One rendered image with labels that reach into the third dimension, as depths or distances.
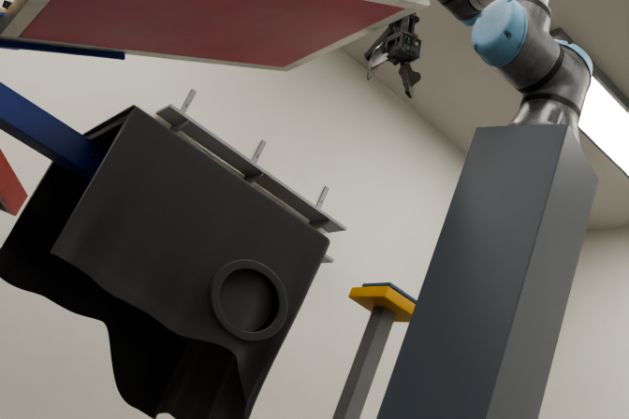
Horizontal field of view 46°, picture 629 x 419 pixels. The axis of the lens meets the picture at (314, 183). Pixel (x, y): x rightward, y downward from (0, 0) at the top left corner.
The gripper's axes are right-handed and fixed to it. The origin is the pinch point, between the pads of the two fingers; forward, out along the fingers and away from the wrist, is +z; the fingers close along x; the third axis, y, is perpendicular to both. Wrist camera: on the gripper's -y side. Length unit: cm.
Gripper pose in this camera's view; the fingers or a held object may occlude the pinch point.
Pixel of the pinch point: (387, 90)
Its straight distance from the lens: 198.3
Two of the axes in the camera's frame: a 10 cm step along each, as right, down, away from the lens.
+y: 5.8, -1.3, -8.0
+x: 8.0, 2.6, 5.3
